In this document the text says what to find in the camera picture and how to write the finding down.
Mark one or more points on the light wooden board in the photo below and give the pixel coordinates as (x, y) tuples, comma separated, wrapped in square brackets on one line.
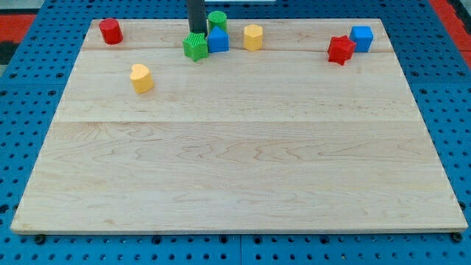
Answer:
[(277, 141)]

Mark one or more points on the yellow heart block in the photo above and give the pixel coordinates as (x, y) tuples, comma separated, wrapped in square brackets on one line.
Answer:
[(141, 78)]

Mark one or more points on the green cylinder block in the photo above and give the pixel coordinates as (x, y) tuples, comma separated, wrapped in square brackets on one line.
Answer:
[(217, 19)]

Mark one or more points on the red cylinder block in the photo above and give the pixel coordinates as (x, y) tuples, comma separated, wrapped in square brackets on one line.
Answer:
[(111, 31)]

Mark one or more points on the green star block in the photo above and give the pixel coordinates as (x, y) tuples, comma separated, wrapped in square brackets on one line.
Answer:
[(195, 46)]

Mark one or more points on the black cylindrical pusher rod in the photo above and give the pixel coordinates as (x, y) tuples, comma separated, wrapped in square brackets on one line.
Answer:
[(197, 20)]

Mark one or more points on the blue triangular prism block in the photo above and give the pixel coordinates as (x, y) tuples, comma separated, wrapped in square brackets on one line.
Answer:
[(218, 40)]

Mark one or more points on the blue cube block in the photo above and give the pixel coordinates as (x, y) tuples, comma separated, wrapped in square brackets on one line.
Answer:
[(363, 37)]

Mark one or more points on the yellow hexagon block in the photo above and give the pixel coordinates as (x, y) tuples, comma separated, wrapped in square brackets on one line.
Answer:
[(253, 37)]

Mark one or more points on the red star block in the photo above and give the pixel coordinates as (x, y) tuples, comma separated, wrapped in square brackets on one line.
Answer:
[(340, 49)]

